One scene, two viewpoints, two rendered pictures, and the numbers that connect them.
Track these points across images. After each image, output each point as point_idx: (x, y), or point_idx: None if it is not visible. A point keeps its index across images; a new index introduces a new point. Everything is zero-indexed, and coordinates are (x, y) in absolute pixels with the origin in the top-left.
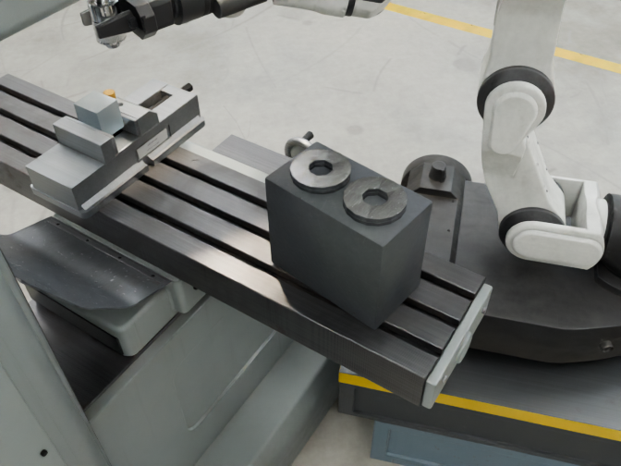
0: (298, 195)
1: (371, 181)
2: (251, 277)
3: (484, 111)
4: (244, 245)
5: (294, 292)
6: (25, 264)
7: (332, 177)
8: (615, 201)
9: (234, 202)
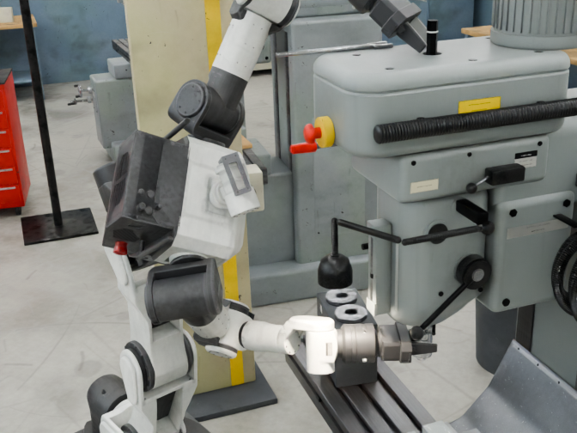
0: (369, 312)
1: (335, 300)
2: (392, 380)
3: (197, 357)
4: (384, 394)
5: (377, 366)
6: (519, 431)
7: (349, 307)
8: (122, 393)
9: (371, 418)
